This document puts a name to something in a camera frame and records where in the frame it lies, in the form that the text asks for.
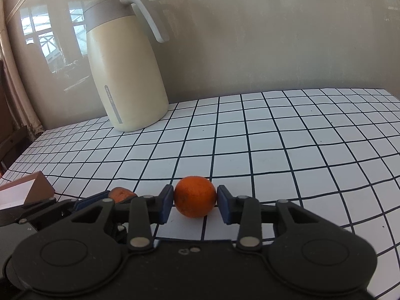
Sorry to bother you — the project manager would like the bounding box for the orange tangerine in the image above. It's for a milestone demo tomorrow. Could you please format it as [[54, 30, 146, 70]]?
[[173, 176, 217, 218]]

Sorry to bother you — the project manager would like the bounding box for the checkered white tablecloth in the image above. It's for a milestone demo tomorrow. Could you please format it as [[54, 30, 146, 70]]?
[[1, 88, 399, 299]]

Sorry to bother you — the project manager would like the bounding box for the wooden sofa orange cushion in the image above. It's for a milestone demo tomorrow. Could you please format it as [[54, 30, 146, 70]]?
[[1, 62, 29, 176]]

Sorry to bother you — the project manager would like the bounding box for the cream thermos jug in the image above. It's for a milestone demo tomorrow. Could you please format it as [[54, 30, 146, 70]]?
[[83, 0, 170, 132]]

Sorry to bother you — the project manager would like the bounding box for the beige curtain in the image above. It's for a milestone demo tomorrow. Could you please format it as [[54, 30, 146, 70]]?
[[1, 0, 44, 141]]

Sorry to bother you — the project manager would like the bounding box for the carrot-like chunk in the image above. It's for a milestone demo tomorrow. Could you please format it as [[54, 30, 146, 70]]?
[[108, 187, 137, 204]]

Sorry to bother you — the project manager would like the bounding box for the brown cardboard box tray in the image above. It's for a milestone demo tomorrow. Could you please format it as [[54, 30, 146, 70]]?
[[0, 171, 55, 210]]

